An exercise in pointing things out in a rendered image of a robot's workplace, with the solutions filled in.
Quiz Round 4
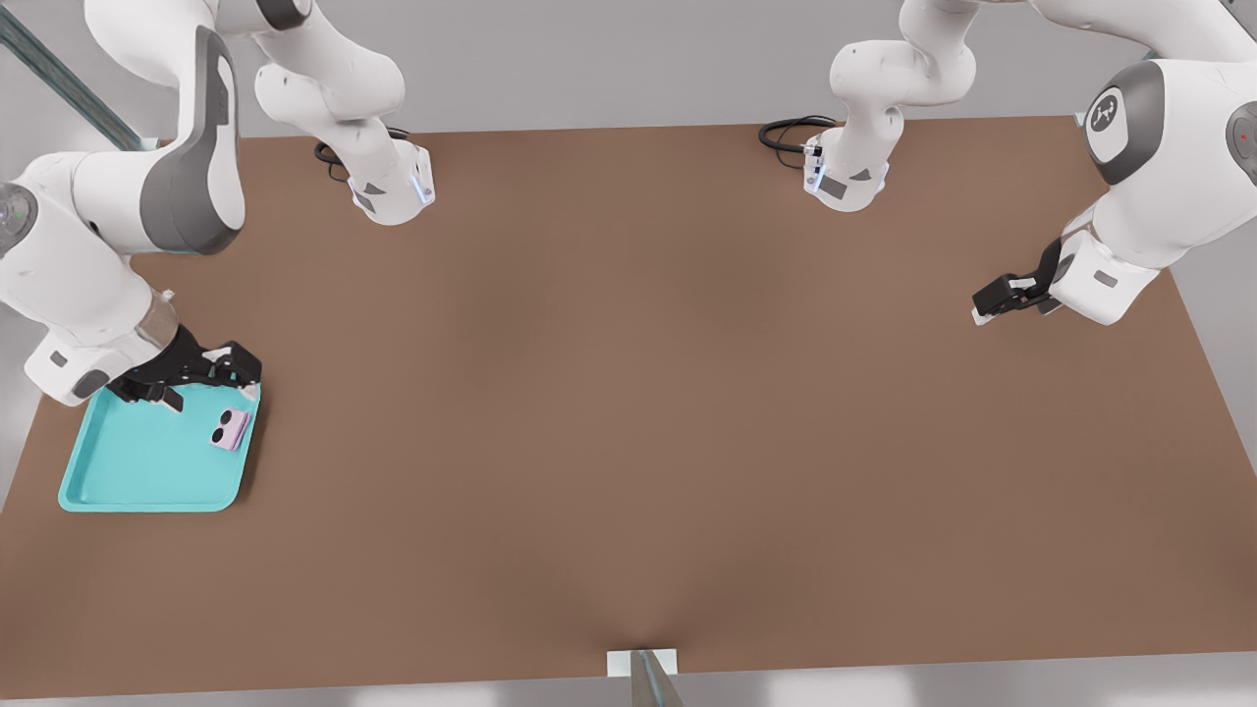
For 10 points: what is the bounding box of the black cable loop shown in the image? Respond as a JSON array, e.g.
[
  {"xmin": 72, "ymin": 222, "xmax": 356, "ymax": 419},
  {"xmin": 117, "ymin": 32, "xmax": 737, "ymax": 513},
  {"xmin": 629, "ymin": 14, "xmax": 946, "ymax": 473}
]
[
  {"xmin": 758, "ymin": 115, "xmax": 842, "ymax": 170},
  {"xmin": 313, "ymin": 127, "xmax": 413, "ymax": 184}
]

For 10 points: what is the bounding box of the pale blue-green tray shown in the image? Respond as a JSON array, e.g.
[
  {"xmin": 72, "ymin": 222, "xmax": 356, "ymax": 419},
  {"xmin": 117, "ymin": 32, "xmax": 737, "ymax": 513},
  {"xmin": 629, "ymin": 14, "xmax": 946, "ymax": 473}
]
[{"xmin": 57, "ymin": 382, "xmax": 263, "ymax": 515}]

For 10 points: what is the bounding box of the small pale lilac phone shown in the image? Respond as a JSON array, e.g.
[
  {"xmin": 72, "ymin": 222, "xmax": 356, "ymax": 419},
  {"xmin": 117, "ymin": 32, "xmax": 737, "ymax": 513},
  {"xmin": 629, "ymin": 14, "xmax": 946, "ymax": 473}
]
[{"xmin": 207, "ymin": 408, "xmax": 254, "ymax": 454}]

